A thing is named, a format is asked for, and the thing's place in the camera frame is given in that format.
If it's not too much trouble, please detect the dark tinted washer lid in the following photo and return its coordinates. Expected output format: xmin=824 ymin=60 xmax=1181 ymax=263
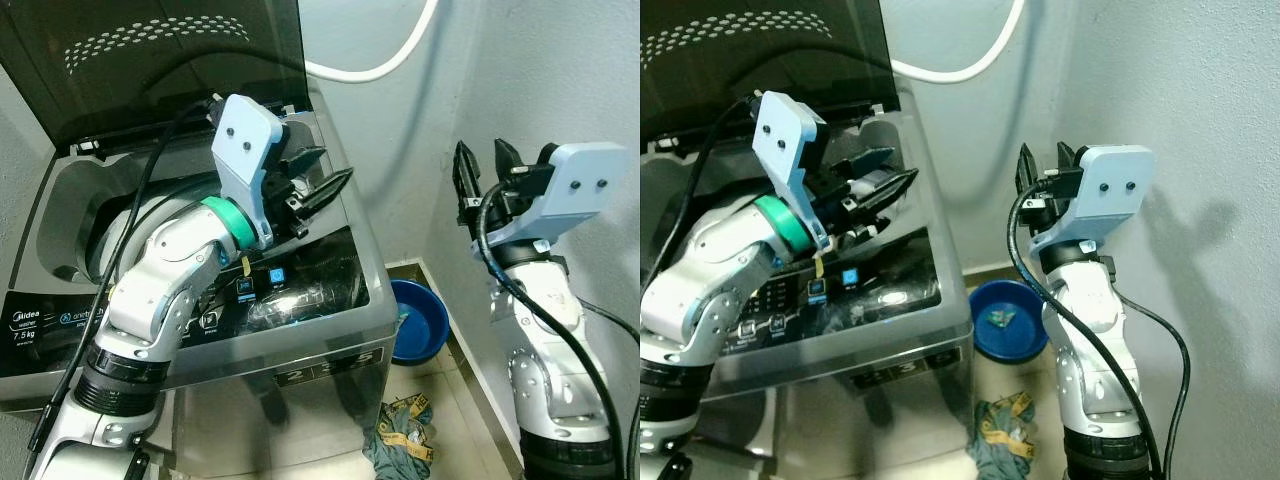
xmin=0 ymin=0 xmax=311 ymax=158
xmin=640 ymin=0 xmax=901 ymax=151

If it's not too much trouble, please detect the small shallow blue basin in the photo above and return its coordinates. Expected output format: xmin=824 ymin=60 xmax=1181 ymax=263
xmin=388 ymin=279 xmax=451 ymax=366
xmin=968 ymin=279 xmax=1051 ymax=364

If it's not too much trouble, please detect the grey-green garment with yellow print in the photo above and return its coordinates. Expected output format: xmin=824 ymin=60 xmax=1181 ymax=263
xmin=362 ymin=395 xmax=437 ymax=480
xmin=965 ymin=392 xmax=1042 ymax=480

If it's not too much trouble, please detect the pale blue left wrist camera mount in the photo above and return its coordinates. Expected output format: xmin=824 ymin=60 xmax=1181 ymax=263
xmin=752 ymin=90 xmax=833 ymax=251
xmin=210 ymin=95 xmax=291 ymax=251

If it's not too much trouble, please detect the white wall hose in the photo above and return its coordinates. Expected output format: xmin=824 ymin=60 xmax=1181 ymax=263
xmin=890 ymin=0 xmax=1029 ymax=85
xmin=303 ymin=0 xmax=442 ymax=85

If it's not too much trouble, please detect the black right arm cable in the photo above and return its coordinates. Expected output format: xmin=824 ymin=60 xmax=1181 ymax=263
xmin=476 ymin=185 xmax=641 ymax=480
xmin=1005 ymin=180 xmax=1193 ymax=480

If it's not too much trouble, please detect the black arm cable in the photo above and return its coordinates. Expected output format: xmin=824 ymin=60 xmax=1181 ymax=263
xmin=25 ymin=95 xmax=223 ymax=456
xmin=1005 ymin=180 xmax=1193 ymax=480
xmin=476 ymin=185 xmax=641 ymax=480
xmin=640 ymin=93 xmax=763 ymax=301

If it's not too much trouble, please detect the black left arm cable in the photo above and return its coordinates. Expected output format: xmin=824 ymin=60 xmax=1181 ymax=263
xmin=25 ymin=95 xmax=223 ymax=456
xmin=640 ymin=93 xmax=763 ymax=301

